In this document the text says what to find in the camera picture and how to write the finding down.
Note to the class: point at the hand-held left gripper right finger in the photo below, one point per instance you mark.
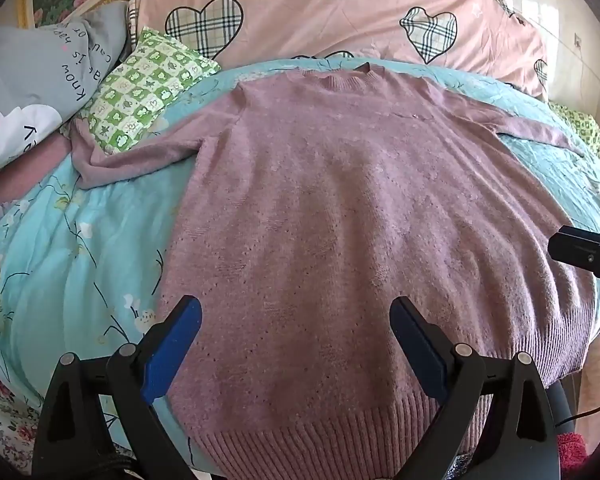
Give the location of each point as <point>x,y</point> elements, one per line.
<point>416,345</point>

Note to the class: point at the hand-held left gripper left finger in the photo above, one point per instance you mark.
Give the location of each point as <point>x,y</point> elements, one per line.
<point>175,345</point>

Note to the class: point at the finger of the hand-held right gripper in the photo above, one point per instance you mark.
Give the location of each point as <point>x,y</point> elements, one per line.
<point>585,252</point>

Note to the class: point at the pink knit sweater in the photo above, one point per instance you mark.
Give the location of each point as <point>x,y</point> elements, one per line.
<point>330,210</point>

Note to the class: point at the green leaf patterned cloth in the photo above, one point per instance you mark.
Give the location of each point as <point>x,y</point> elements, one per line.
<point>587,130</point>

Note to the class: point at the turquoise floral blanket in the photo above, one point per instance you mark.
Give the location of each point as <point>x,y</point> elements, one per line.
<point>80,260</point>

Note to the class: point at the small flower print sheet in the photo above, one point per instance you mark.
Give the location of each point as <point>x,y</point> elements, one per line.
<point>5,410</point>

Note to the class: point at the red fuzzy cloth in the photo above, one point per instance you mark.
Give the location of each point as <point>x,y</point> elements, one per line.
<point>571,450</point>

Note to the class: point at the plain pink cloth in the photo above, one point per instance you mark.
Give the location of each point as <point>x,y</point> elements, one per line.
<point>25,165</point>

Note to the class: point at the green checkered pillow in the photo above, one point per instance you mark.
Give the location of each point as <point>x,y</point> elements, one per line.
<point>140,90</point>

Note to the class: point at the grey printed pillow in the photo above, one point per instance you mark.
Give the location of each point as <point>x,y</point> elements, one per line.
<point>30,70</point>

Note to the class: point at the pink duvet with plaid hearts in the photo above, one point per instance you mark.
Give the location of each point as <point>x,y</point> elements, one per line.
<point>330,10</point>

